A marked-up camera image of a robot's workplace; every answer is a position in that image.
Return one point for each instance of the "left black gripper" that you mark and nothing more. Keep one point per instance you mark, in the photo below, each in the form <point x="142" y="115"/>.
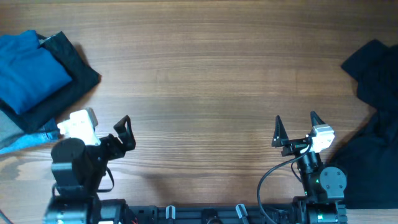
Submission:
<point x="115" y="142"/>

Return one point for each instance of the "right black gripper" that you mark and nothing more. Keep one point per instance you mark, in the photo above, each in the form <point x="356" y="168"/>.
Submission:
<point x="294" y="144"/>

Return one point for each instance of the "blue polo shirt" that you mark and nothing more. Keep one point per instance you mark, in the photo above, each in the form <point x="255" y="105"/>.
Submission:
<point x="29" y="73"/>

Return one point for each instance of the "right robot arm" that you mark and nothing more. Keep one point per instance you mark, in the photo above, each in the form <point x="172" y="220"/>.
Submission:
<point x="323" y="185"/>

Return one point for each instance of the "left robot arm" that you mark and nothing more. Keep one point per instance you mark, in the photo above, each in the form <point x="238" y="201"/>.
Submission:
<point x="78" y="170"/>

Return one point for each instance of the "folded blue jeans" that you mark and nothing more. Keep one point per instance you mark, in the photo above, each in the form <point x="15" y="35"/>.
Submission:
<point x="46" y="134"/>

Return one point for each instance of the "black garment pile right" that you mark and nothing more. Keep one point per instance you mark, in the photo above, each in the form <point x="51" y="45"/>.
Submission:
<point x="370" y="157"/>

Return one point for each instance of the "folded grey garment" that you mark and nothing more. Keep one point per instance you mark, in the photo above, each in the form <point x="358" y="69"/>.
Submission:
<point x="10" y="132"/>

